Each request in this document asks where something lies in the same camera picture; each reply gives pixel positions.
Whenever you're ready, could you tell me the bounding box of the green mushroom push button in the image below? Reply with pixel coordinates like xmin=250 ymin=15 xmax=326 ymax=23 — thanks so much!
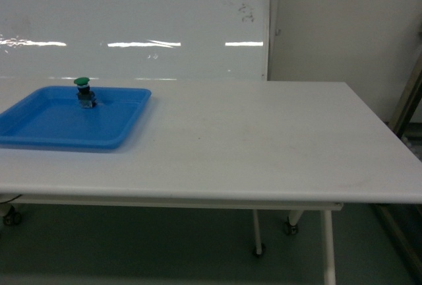
xmin=74 ymin=77 xmax=96 ymax=109

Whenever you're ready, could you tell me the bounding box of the blue plastic tray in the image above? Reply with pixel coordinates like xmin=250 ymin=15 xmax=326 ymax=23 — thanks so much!
xmin=1 ymin=86 xmax=152 ymax=150

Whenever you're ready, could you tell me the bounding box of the white glossy whiteboard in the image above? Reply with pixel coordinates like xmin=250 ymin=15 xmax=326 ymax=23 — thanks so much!
xmin=1 ymin=0 xmax=270 ymax=82

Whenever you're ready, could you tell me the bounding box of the white folding table frame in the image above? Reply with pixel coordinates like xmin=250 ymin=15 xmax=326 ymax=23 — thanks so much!
xmin=1 ymin=194 xmax=343 ymax=284

